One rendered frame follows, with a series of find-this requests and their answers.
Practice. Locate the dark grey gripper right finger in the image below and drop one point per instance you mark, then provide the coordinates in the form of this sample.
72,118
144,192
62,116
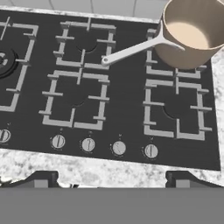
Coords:
179,178

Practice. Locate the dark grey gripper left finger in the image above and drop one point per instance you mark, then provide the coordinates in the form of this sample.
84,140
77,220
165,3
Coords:
43,178

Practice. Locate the round silver hob knob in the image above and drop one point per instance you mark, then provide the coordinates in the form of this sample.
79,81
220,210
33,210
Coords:
58,141
151,151
4,135
88,145
119,148

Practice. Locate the black gas hob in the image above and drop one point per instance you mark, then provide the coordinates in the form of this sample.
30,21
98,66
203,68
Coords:
122,96

